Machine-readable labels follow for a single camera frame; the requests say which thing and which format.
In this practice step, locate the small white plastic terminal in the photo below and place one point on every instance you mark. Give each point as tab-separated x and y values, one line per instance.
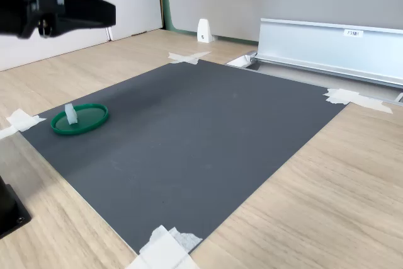
70	114

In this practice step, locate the round green lid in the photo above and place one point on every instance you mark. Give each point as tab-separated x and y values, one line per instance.
91	117

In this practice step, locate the green partition edge strip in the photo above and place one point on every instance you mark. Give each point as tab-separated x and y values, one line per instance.
167	14

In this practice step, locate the white masking tape piece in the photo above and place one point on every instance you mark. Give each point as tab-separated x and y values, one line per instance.
163	250
189	57
349	97
25	120

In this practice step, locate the dark grey mat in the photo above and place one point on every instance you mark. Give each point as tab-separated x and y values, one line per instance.
189	155

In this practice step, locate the small white printed label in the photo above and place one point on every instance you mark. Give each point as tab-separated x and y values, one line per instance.
354	33

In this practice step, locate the small white bracket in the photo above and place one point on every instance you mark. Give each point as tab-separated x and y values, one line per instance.
204	31

